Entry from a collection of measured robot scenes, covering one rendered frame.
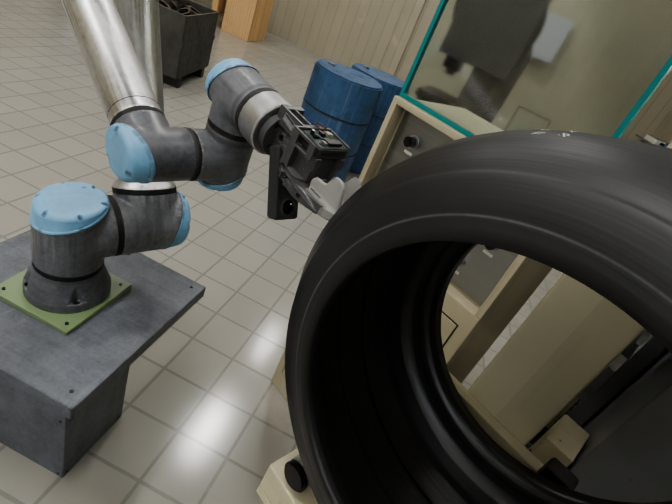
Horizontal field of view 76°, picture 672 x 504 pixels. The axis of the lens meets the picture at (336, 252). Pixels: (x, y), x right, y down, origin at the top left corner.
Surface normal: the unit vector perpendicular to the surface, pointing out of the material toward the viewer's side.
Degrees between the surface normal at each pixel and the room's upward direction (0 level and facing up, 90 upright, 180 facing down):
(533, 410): 90
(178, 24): 90
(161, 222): 65
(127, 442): 0
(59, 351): 0
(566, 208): 79
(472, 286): 90
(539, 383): 90
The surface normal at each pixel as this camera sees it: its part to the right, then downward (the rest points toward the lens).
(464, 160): -0.51, -0.63
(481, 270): -0.70, 0.15
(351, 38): -0.29, 0.43
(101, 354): 0.35, -0.79
